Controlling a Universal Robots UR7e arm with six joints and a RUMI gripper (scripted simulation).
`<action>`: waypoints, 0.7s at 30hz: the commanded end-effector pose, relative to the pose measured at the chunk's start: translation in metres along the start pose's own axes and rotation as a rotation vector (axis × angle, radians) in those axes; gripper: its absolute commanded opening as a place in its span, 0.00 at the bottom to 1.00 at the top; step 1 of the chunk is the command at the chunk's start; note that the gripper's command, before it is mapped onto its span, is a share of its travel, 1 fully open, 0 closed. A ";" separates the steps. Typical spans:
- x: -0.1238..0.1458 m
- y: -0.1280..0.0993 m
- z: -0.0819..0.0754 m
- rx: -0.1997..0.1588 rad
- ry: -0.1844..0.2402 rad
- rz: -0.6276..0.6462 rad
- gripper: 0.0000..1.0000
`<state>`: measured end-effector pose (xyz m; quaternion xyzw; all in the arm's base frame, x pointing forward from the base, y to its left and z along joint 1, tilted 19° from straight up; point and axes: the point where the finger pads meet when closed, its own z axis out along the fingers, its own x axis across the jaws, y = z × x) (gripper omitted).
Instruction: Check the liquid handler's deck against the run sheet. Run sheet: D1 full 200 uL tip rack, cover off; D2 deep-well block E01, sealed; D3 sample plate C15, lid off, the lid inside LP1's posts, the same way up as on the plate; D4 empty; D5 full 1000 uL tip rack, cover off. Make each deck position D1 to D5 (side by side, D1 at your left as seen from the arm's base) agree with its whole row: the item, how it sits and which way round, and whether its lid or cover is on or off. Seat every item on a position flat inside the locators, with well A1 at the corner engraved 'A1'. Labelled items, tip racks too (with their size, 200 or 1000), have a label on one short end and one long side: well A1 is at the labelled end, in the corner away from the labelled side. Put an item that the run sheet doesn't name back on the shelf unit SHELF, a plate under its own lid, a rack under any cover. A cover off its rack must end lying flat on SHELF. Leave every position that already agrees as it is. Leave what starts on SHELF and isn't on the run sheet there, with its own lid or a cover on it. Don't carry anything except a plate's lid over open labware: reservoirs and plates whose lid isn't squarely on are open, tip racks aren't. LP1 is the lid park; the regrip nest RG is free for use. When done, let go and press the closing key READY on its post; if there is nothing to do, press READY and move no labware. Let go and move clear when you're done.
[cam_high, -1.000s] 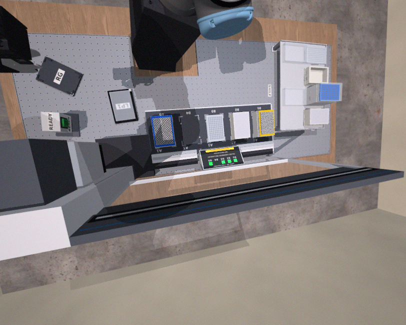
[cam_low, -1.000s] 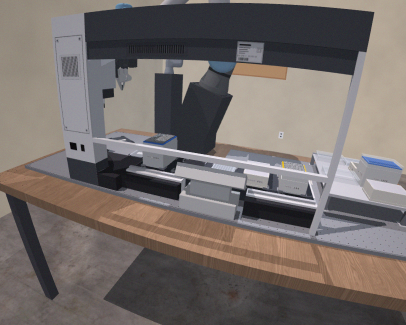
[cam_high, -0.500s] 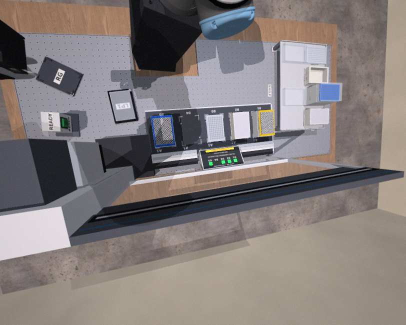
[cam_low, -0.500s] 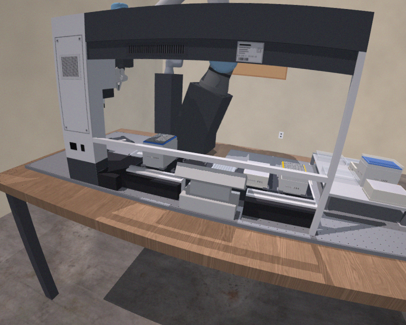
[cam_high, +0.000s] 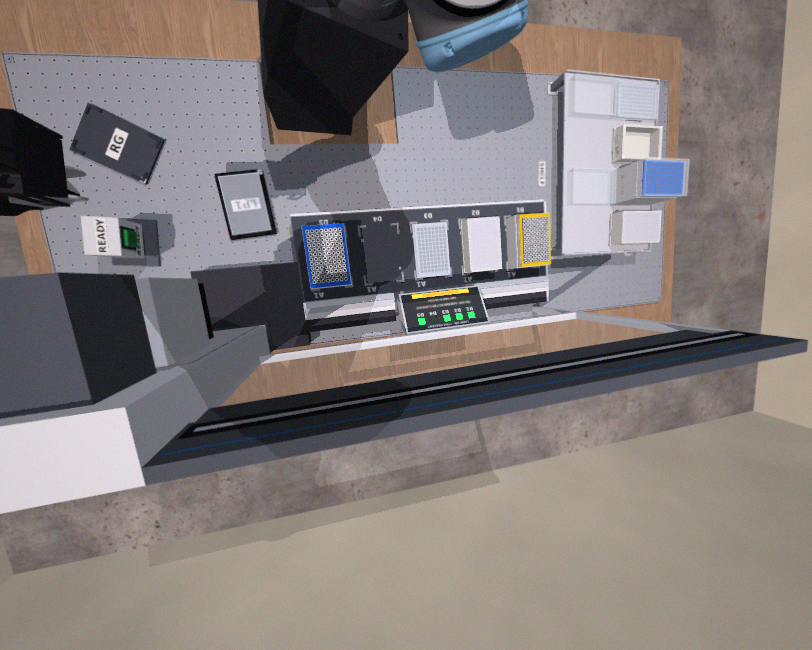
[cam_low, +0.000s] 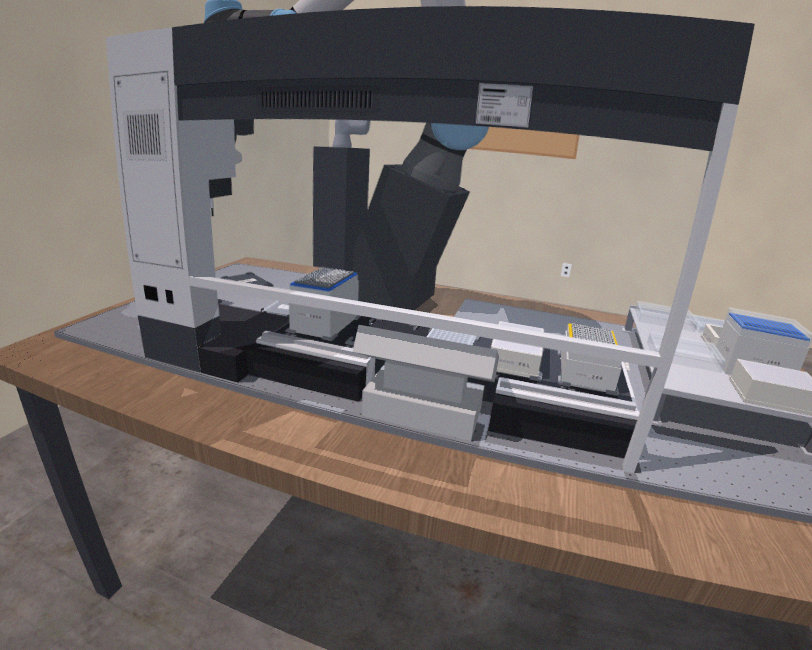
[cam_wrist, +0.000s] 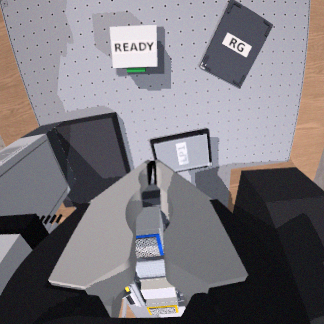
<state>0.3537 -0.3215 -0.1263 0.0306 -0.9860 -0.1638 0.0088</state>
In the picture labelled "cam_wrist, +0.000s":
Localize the black rectangular frame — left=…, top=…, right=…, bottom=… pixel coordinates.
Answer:
left=150, top=128, right=212, bottom=172

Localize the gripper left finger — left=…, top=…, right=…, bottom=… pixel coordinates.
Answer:
left=0, top=160, right=153, bottom=324

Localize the white ready key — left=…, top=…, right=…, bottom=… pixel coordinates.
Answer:
left=110, top=25, right=164, bottom=75

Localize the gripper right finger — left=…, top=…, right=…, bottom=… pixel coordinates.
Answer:
left=153, top=159, right=310, bottom=324

